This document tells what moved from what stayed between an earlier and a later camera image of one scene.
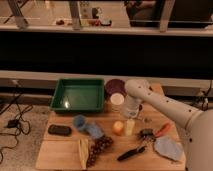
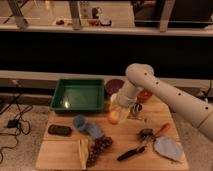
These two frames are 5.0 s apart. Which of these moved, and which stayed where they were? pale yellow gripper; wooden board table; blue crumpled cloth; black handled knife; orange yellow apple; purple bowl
Moved: pale yellow gripper; orange yellow apple
Stayed: black handled knife; blue crumpled cloth; wooden board table; purple bowl
